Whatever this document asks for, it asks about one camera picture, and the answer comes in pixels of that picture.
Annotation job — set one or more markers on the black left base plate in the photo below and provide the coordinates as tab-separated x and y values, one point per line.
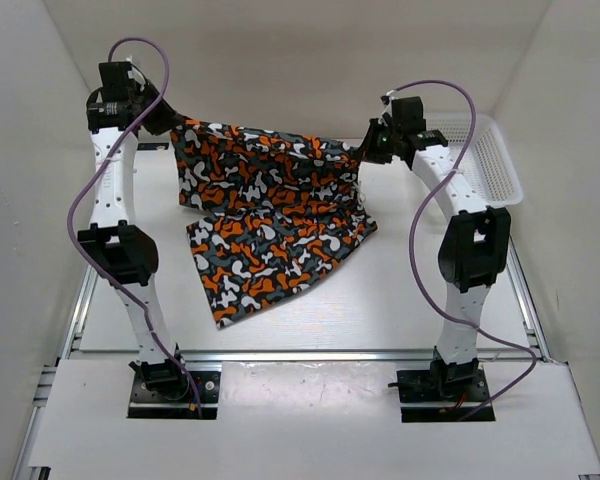
180	405

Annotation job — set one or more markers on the aluminium table frame rail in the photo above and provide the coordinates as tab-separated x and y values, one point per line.
305	386

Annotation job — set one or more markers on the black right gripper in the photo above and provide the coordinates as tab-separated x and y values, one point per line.
369	152

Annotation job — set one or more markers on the orange camouflage shorts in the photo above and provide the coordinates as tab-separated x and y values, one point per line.
281	212

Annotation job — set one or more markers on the white plastic basket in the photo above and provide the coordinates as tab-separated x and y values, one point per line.
486	164

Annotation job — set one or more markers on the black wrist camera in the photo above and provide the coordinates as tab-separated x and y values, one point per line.
407	115
118	81

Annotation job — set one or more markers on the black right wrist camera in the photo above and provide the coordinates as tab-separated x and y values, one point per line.
407	115

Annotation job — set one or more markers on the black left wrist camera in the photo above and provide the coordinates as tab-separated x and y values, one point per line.
118	81

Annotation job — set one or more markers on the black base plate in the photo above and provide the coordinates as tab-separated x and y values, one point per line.
422	402
180	405

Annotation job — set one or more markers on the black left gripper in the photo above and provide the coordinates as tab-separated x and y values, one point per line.
166	120

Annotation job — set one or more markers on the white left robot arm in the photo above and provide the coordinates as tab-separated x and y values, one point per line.
126	253

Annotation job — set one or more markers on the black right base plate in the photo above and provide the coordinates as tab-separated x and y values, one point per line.
422	402

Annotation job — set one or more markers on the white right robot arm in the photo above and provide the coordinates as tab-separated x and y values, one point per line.
472	253

